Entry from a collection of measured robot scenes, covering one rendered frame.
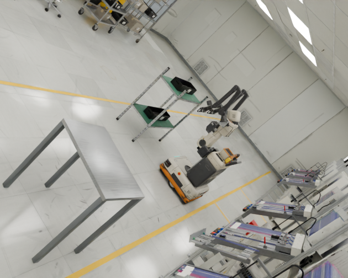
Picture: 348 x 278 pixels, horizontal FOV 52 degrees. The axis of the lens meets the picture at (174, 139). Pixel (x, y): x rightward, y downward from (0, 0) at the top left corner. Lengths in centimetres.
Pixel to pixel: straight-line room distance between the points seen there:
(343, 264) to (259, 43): 1068
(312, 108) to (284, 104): 87
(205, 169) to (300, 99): 760
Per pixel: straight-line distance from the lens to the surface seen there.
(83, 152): 251
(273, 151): 1210
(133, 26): 933
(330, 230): 323
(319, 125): 1198
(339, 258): 240
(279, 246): 336
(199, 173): 491
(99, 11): 804
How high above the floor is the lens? 207
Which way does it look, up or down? 19 degrees down
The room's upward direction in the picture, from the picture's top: 48 degrees clockwise
